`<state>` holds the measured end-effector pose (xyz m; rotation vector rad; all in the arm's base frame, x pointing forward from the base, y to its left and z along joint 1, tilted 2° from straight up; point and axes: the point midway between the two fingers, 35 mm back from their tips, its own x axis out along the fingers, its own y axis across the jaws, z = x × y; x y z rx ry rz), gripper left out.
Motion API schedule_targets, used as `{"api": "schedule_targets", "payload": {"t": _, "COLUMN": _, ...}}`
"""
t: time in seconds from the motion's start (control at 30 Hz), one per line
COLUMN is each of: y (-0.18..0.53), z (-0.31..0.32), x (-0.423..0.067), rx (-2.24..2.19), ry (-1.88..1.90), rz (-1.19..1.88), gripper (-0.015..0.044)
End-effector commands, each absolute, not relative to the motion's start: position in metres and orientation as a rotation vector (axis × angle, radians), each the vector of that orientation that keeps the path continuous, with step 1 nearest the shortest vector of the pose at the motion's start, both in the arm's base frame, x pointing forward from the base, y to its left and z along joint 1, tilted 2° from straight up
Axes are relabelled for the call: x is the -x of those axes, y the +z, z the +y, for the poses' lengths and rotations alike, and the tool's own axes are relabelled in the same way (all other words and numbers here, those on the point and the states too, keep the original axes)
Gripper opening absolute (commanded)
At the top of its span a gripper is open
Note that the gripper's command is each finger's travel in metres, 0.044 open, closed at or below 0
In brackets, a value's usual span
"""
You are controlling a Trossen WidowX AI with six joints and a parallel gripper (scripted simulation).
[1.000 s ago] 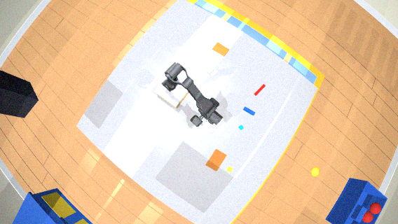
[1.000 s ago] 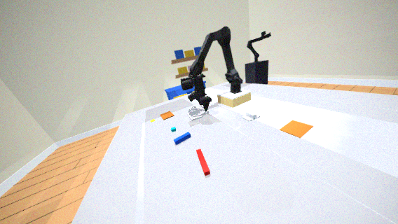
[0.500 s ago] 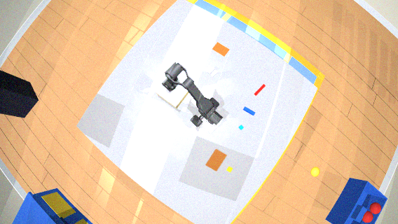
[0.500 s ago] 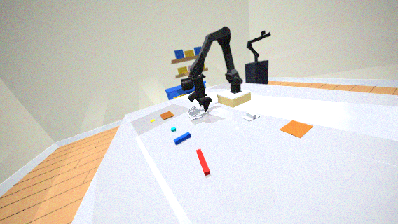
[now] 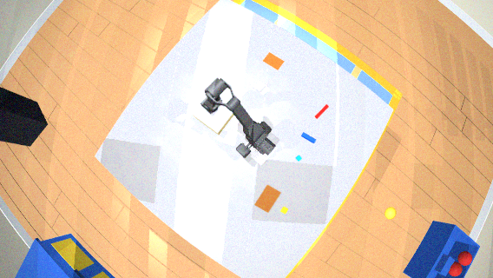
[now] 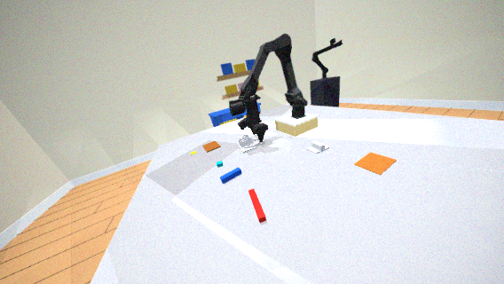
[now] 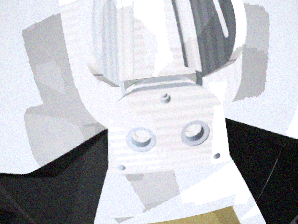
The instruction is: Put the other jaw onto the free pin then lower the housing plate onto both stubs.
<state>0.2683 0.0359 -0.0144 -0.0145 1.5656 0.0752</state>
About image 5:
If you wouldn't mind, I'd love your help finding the red rectangular bar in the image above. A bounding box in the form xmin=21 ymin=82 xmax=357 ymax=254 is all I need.
xmin=315 ymin=105 xmax=328 ymax=118

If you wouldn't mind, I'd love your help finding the blue rectangular bar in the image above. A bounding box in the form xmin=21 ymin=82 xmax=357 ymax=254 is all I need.
xmin=301 ymin=132 xmax=316 ymax=143

